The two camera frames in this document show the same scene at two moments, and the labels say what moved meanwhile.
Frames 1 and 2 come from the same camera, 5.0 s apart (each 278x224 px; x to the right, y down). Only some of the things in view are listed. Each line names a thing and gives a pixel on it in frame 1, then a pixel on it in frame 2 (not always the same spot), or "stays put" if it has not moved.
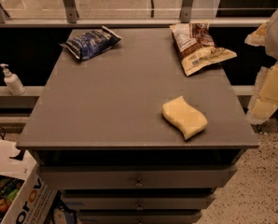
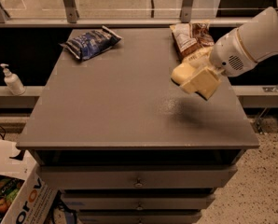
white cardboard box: [34, 200] stays put
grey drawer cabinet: [98, 134] stays put
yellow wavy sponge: [183, 116] → [182, 73]
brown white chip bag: [196, 49] stays put
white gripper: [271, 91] → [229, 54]
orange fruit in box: [1, 205] stays put
